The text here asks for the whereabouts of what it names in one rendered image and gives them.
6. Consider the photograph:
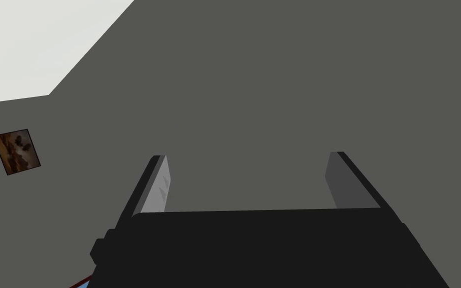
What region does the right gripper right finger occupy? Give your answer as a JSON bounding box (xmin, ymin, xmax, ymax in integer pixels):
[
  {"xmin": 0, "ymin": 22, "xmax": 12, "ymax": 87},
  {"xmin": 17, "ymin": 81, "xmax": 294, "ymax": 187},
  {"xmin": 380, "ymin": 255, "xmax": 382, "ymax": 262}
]
[{"xmin": 324, "ymin": 151, "xmax": 400, "ymax": 223}]

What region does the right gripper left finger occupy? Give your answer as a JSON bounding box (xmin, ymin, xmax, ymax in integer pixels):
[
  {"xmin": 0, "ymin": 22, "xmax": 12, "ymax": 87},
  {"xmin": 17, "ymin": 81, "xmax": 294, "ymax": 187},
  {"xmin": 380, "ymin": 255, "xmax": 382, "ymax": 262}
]
[{"xmin": 119, "ymin": 154, "xmax": 172, "ymax": 230}]

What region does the brown framed wall picture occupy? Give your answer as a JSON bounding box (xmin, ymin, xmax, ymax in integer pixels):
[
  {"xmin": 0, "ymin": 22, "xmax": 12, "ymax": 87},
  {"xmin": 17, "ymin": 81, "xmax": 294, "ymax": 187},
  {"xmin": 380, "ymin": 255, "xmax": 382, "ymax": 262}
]
[{"xmin": 0, "ymin": 128, "xmax": 42, "ymax": 177}]

